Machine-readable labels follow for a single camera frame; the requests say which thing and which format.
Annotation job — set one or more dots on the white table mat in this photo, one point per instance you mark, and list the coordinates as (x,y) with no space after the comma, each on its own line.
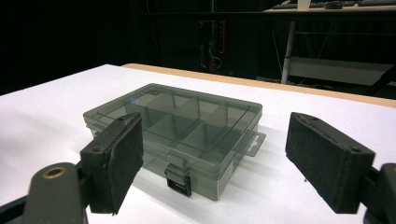
(46,118)

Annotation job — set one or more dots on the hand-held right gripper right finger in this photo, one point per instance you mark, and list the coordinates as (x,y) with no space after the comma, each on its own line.
(327,165)

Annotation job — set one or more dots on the grey transparent compartment box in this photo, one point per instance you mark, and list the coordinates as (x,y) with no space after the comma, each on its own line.
(193,124)

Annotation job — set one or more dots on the white-legged desk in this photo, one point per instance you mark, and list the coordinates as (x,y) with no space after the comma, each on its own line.
(339,70)

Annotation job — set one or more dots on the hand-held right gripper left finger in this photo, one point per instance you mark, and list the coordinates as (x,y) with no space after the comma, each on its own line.
(116,161)

